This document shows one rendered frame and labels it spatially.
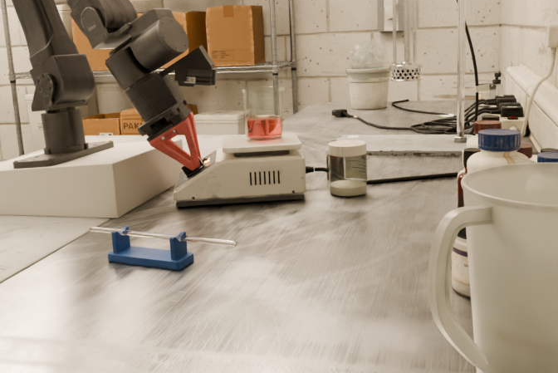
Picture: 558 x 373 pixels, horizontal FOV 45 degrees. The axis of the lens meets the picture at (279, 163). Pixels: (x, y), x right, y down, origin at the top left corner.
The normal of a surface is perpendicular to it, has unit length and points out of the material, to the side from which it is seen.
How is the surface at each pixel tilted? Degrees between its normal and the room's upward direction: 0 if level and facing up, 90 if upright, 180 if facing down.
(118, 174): 90
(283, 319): 0
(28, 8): 88
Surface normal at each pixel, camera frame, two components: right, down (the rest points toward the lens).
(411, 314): -0.04, -0.98
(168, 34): 0.77, -0.37
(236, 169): 0.07, 0.19
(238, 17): -0.15, 0.18
